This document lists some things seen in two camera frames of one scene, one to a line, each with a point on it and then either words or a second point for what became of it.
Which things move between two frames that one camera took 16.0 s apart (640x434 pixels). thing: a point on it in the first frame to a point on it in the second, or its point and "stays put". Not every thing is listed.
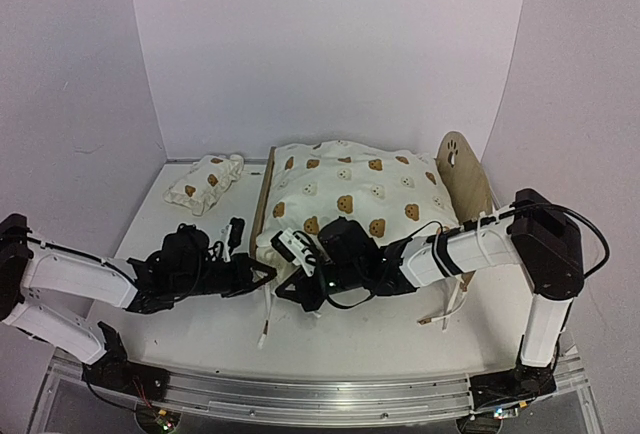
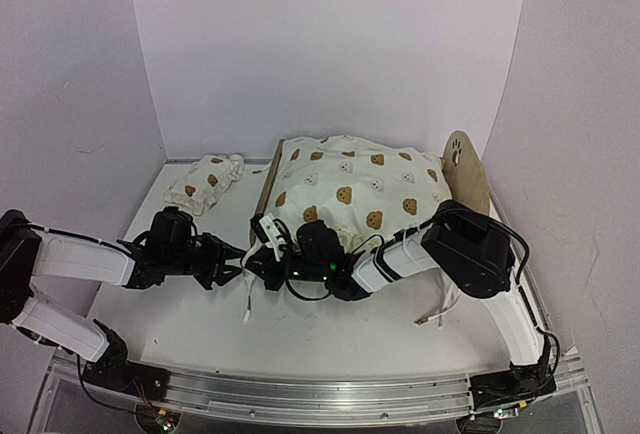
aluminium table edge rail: [197, 160] stays put
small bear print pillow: [205, 182] stays put
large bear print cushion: [388, 194] stays put
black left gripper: [246, 283] to [219, 251]
